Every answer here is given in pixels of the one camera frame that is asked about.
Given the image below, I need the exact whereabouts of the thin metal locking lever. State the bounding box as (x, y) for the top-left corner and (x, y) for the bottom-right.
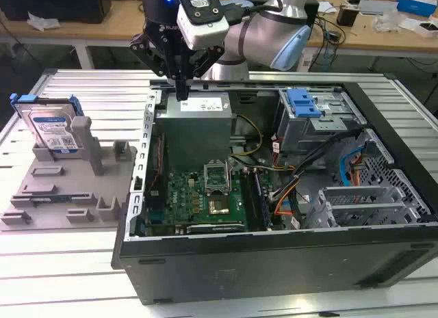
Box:
(227, 159), (237, 196)

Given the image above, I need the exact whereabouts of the installed RAM stick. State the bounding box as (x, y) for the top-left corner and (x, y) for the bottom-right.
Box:
(252, 170), (274, 230)

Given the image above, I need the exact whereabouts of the black graphics card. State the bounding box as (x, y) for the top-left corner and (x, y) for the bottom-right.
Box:
(186, 223), (246, 234)

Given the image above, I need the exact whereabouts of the CPU socket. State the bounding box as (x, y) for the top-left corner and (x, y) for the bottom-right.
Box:
(207, 194), (231, 218)

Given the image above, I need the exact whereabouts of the crumpled clear plastic wrap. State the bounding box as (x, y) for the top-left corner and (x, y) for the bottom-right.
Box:
(372, 10), (411, 34)

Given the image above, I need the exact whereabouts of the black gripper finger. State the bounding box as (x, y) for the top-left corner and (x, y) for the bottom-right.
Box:
(129, 33), (184, 102)
(182, 46), (225, 102)

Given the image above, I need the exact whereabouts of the large black box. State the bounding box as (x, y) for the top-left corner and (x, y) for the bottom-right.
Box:
(0, 0), (112, 25)

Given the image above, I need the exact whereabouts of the thin orange wire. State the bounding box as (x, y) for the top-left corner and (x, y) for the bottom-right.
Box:
(273, 181), (298, 217)

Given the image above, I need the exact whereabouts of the black RAM slot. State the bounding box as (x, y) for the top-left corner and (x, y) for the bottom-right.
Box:
(239, 169), (261, 232)

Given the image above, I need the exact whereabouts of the yellow black wire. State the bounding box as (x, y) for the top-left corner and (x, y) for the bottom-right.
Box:
(229, 114), (264, 158)

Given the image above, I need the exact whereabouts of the white paper sheet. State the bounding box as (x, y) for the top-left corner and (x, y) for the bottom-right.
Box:
(316, 1), (338, 14)

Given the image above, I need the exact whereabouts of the blue data wire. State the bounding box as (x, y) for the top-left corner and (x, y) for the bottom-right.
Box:
(338, 150), (369, 187)

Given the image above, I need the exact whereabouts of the blue plastic cage latch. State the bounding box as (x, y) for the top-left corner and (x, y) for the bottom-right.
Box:
(286, 88), (322, 119)

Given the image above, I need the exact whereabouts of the small black cube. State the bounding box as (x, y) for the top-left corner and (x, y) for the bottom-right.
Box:
(337, 6), (359, 27)

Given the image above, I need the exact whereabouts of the metal socket cover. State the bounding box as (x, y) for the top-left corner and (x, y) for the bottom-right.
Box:
(203, 159), (231, 196)

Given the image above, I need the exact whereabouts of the flat grey box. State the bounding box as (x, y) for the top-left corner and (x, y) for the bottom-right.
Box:
(357, 0), (400, 16)

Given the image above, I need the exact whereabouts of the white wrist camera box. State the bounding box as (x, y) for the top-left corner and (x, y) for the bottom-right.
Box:
(176, 0), (229, 51)

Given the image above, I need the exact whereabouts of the grey metal drive cage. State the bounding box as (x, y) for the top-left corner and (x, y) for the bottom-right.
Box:
(275, 88), (365, 161)

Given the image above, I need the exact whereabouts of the black open PC case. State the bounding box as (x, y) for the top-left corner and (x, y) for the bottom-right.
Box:
(111, 79), (438, 306)

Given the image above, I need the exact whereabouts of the orange red power wire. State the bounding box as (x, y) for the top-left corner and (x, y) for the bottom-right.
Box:
(350, 153), (368, 187)

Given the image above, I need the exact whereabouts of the grey power supply unit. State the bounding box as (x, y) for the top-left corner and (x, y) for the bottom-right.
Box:
(155, 91), (237, 172)

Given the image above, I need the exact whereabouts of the grey parts rack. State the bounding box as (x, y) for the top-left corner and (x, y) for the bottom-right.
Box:
(0, 116), (138, 233)

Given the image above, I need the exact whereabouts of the crumpled white plastic bag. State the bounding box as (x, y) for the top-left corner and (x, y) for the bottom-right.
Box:
(26, 10), (62, 32)

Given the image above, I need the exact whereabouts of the hard disk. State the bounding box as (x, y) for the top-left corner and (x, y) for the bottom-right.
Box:
(10, 93), (85, 155)

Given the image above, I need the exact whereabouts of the thick black cable bundle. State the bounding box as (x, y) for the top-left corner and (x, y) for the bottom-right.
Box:
(287, 129), (363, 230)

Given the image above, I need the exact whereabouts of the grey metal disk bay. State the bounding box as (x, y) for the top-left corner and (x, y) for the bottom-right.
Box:
(304, 186), (430, 230)

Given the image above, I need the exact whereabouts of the long wooden workbench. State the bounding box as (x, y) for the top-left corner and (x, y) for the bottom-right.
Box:
(0, 0), (438, 72)

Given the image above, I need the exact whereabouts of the black camera cable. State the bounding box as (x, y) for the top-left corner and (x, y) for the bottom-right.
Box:
(224, 0), (285, 25)

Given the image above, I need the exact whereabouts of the white box with phone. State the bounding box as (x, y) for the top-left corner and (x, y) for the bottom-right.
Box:
(413, 18), (438, 39)

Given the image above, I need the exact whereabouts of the mixed colour wire bundle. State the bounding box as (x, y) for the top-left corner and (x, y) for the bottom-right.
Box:
(232, 156), (296, 171)

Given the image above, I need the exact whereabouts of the RAM stick on rack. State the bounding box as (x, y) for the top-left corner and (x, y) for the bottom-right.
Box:
(32, 194), (73, 202)

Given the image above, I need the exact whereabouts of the green motherboard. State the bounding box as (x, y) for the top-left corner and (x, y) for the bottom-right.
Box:
(145, 167), (274, 235)

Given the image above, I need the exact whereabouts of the blue cardboard box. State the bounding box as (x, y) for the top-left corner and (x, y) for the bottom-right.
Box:
(396, 0), (438, 18)

